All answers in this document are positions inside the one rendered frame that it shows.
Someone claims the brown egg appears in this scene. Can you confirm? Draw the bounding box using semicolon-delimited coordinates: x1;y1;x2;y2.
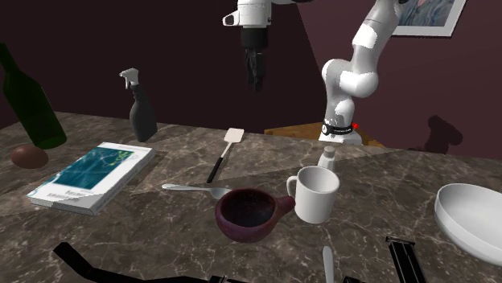
10;145;50;170

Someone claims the white framed wall picture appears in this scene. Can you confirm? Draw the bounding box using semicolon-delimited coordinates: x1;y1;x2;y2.
391;0;468;39

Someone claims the dark red bowl with handle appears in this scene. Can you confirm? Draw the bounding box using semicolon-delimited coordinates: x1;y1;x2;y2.
214;187;296;244

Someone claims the white book with teal cover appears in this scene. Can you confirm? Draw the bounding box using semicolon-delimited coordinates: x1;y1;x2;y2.
26;141;157;216

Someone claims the brown wooden robot stand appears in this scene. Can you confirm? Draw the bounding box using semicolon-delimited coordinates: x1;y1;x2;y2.
264;121;388;150

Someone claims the white bowl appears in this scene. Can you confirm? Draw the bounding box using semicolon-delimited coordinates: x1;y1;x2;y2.
433;182;502;267

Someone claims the black rectangular device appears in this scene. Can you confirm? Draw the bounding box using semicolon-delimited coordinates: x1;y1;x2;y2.
385;236;427;283

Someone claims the white mug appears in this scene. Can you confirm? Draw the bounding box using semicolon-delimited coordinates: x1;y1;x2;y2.
286;165;341;226

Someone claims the silver knife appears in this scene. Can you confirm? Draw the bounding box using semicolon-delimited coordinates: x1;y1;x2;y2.
322;245;335;283

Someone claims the dark grey spray bottle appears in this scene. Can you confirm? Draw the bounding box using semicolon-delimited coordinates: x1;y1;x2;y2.
118;68;159;143

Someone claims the white salt shaker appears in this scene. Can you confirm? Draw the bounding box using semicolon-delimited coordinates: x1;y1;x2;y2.
317;146;337;173

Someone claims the silver spoon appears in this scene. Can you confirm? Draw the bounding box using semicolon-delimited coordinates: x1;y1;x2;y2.
161;183;233;200

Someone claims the white spatula with black handle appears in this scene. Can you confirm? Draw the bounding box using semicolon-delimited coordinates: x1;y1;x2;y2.
206;127;245;184

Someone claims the dark green wine bottle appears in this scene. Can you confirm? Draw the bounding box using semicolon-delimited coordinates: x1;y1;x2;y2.
0;42;68;150

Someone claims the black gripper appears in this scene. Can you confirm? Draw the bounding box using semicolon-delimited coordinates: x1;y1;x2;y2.
240;27;270;93

